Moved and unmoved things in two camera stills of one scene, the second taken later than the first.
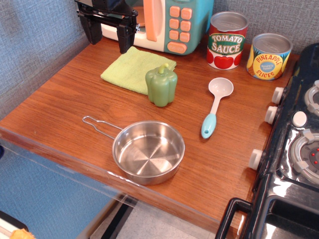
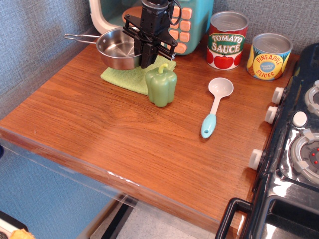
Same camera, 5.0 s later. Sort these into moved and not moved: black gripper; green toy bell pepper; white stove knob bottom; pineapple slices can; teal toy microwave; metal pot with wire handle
Moved: metal pot with wire handle; black gripper
Not moved: teal toy microwave; white stove knob bottom; pineapple slices can; green toy bell pepper
